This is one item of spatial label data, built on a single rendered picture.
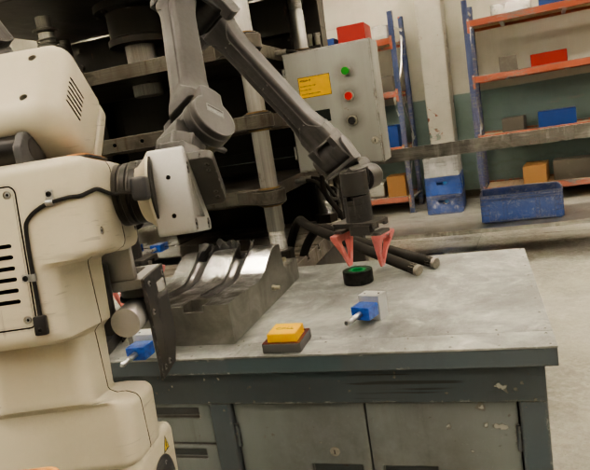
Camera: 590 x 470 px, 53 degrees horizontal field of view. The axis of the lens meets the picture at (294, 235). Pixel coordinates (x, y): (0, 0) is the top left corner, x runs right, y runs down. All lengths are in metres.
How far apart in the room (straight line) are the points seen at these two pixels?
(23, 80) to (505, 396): 0.95
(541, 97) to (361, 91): 5.82
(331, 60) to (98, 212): 1.37
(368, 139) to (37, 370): 1.39
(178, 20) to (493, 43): 6.79
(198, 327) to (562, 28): 6.83
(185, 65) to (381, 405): 0.74
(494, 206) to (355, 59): 3.03
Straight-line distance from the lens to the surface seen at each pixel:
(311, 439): 1.31
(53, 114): 0.81
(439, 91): 7.49
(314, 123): 1.20
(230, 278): 1.49
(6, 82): 0.86
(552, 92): 7.71
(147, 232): 2.25
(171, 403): 1.39
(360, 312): 1.24
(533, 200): 4.84
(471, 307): 1.31
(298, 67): 2.04
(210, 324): 1.29
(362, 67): 1.99
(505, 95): 7.71
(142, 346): 1.27
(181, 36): 1.07
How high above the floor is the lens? 1.23
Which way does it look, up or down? 10 degrees down
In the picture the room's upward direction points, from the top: 9 degrees counter-clockwise
